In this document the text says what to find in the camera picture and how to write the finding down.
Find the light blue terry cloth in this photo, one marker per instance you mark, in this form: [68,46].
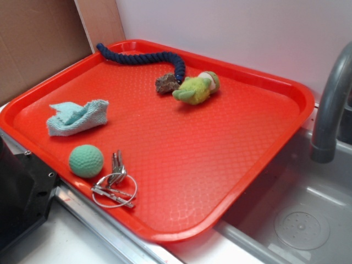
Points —
[71,118]

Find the red plastic tray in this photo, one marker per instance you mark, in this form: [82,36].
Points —
[190,163]

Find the green plush toy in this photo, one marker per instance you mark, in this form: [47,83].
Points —
[197,90]

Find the brown rock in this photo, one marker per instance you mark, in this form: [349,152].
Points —
[166,84]

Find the green dimpled ball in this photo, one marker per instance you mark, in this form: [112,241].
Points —
[86,161]

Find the light wooden board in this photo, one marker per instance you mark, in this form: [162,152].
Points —
[101,21]

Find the grey sink basin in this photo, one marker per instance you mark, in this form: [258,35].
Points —
[296,210]

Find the grey faucet spout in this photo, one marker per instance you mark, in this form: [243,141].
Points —
[333,120]

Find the brown cardboard panel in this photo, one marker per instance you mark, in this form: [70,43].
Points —
[38,40]

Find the silver keys on wire ring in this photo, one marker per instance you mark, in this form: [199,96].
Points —
[108,185]

